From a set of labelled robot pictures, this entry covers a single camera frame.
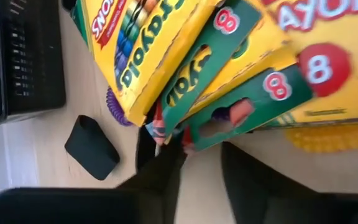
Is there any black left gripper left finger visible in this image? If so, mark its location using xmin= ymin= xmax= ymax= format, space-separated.
xmin=0 ymin=136 xmax=186 ymax=224

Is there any black fabric strap loop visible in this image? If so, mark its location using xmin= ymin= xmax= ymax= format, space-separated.
xmin=63 ymin=114 xmax=121 ymax=182

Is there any purple spiral coil keychain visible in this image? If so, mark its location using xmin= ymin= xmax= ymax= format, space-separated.
xmin=105 ymin=86 xmax=134 ymax=127

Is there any black mesh plastic basket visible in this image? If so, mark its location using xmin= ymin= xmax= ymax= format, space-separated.
xmin=0 ymin=0 xmax=67 ymax=131

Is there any yellow Crayola crayon box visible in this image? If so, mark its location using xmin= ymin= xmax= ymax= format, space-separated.
xmin=181 ymin=0 xmax=358 ymax=154
xmin=70 ymin=0 xmax=224 ymax=127
xmin=144 ymin=0 xmax=296 ymax=147

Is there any yellow spiral coil keychain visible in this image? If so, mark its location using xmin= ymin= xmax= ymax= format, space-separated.
xmin=283 ymin=123 xmax=358 ymax=154

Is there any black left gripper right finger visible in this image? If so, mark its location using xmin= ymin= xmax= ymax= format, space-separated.
xmin=221 ymin=141 xmax=358 ymax=224

